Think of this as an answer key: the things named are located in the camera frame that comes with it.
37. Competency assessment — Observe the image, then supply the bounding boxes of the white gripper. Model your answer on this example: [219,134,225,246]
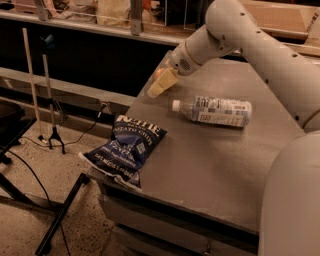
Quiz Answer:
[147,39,214,98]

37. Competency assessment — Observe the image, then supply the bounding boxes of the orange fruit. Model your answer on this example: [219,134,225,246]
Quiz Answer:
[154,68,165,80]

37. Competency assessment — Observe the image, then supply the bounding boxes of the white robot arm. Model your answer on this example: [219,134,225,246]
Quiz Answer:
[148,0,320,256]

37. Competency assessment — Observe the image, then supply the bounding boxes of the clear plastic water bottle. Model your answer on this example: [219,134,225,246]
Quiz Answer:
[172,96,252,128]

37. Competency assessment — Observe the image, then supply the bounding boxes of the blue Kettle chips bag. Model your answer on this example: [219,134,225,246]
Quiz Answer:
[78,115,167,192]

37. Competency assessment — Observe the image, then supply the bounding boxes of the black tripod stand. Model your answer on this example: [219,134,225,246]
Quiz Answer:
[40,34,65,153]

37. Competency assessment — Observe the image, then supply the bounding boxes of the metal railing shelf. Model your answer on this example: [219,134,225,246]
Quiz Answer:
[0,0,320,58]

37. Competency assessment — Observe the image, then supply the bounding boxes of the grey table drawer cabinet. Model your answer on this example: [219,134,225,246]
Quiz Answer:
[89,168,259,256]

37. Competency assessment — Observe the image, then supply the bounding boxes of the white pole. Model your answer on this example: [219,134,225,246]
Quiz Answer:
[22,28,47,145]

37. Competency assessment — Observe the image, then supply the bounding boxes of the black metal frame stand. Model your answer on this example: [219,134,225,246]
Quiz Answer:
[0,101,92,256]

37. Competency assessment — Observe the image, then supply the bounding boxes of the black floor cable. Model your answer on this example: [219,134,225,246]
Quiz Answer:
[0,102,109,256]

